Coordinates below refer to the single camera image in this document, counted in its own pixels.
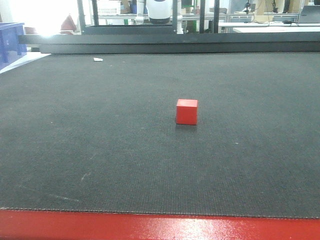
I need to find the red magnetic cube block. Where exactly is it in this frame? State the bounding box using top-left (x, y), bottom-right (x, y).
top-left (175, 98), bottom-right (198, 125)

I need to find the dark grey fabric mat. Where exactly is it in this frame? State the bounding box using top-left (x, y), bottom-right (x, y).
top-left (0, 52), bottom-right (320, 219)

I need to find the small white paper scrap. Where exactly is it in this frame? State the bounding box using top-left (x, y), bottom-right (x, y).
top-left (93, 57), bottom-right (103, 62)

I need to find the white robot torso background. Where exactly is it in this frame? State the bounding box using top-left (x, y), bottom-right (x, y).
top-left (135, 0), bottom-right (183, 34)

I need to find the blue plastic crate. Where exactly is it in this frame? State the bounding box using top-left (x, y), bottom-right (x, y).
top-left (0, 22), bottom-right (27, 70)

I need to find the black metal frame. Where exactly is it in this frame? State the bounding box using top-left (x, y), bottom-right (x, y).
top-left (18, 0), bottom-right (320, 54)

